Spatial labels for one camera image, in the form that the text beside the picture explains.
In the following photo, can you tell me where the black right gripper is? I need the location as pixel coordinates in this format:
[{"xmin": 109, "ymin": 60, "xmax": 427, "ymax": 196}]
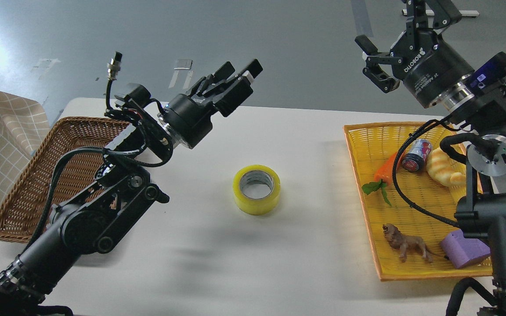
[{"xmin": 355, "ymin": 0, "xmax": 475, "ymax": 109}]

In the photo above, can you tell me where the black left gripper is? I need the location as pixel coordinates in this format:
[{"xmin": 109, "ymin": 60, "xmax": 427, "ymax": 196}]
[{"xmin": 159, "ymin": 59, "xmax": 263, "ymax": 149}]

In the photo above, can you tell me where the yellow tape roll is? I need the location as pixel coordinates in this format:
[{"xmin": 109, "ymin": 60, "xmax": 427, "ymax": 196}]
[{"xmin": 232, "ymin": 165, "xmax": 281, "ymax": 215}]

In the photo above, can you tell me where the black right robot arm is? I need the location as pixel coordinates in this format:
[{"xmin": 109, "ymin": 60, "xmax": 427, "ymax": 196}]
[{"xmin": 355, "ymin": 0, "xmax": 506, "ymax": 316}]

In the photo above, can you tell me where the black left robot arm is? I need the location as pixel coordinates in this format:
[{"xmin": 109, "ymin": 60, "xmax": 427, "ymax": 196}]
[{"xmin": 0, "ymin": 52, "xmax": 263, "ymax": 316}]

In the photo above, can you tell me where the white stand base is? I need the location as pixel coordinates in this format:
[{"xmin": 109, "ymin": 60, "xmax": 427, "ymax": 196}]
[{"xmin": 401, "ymin": 9, "xmax": 480, "ymax": 18}]

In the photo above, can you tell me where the small soda can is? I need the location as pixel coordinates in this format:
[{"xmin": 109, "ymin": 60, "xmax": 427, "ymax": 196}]
[{"xmin": 401, "ymin": 138, "xmax": 433, "ymax": 173}]

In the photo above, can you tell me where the toy croissant bread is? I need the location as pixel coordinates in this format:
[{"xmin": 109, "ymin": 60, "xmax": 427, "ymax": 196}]
[{"xmin": 426, "ymin": 148, "xmax": 466, "ymax": 187}]

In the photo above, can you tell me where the yellow woven tray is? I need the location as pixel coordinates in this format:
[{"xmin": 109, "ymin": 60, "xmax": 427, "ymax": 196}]
[{"xmin": 343, "ymin": 122, "xmax": 492, "ymax": 281}]

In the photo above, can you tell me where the orange toy carrot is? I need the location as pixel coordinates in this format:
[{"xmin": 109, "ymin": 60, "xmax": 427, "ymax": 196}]
[{"xmin": 361, "ymin": 152, "xmax": 401, "ymax": 207}]

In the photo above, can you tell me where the brown toy lion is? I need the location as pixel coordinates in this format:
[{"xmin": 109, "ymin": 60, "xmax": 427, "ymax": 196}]
[{"xmin": 382, "ymin": 223, "xmax": 434, "ymax": 263}]

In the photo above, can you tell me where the purple foam block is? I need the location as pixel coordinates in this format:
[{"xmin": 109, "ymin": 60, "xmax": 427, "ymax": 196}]
[{"xmin": 440, "ymin": 229, "xmax": 491, "ymax": 269}]

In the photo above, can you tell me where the brown wicker basket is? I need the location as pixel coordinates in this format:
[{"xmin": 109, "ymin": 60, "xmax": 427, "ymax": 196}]
[{"xmin": 0, "ymin": 117, "xmax": 128, "ymax": 243}]

